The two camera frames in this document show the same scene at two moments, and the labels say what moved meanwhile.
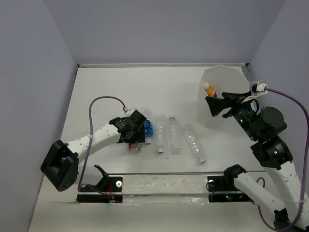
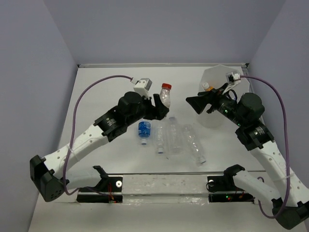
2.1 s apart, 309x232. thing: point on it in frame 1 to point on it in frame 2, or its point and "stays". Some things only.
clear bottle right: x=193 y=143 stays
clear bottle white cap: x=160 y=131 stays
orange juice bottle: x=210 y=91 stays
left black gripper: x=138 y=137 to x=157 y=112
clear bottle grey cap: x=175 y=137 stays
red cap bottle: x=134 y=147 to x=164 y=94
